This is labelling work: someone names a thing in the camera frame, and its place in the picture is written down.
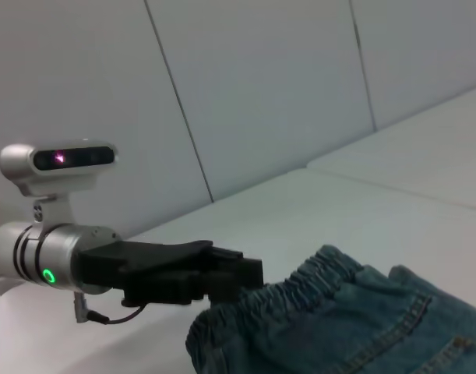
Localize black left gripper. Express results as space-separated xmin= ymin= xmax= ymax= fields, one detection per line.
xmin=76 ymin=239 xmax=265 ymax=308

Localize blue denim shorts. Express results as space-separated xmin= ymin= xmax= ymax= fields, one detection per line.
xmin=184 ymin=243 xmax=476 ymax=374

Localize left gripper cable with plug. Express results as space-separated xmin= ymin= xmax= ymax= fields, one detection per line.
xmin=72 ymin=293 xmax=146 ymax=325

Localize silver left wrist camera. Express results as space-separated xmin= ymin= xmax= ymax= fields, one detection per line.
xmin=0 ymin=138 xmax=118 ymax=228

